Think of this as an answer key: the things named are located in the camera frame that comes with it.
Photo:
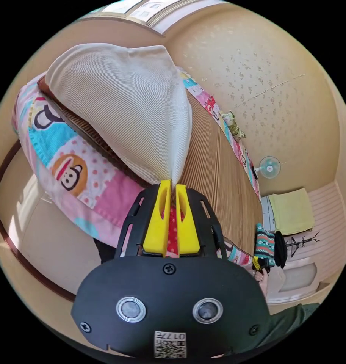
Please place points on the dark coat rack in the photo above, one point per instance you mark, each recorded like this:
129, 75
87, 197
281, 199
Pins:
299, 243

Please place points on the bed with printed sheet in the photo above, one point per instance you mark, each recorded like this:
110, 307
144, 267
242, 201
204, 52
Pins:
218, 182

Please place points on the teal patterned knitted garment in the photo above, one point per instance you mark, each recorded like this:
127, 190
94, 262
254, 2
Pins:
265, 246

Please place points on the white cupboard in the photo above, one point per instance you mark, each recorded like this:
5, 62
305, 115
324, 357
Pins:
267, 213

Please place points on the yellow cloth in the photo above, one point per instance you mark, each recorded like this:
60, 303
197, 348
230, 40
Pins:
292, 211

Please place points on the person's body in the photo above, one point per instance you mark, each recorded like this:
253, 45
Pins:
289, 322

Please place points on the person's right hand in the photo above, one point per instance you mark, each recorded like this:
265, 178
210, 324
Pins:
262, 284

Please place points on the white and teal fan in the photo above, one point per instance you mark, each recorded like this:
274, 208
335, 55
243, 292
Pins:
269, 167

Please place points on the black hat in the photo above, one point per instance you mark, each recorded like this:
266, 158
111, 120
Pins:
280, 250

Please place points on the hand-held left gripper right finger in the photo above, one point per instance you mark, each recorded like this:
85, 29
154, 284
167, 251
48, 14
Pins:
187, 233

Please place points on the white pants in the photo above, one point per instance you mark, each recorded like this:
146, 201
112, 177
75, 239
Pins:
124, 113

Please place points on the window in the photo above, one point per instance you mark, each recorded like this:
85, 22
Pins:
133, 10

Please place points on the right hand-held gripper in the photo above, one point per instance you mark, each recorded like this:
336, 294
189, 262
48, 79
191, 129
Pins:
265, 269

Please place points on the green patterned cushion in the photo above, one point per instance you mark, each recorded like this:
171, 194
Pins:
233, 125

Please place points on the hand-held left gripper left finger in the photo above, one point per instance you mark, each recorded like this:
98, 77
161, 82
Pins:
157, 227

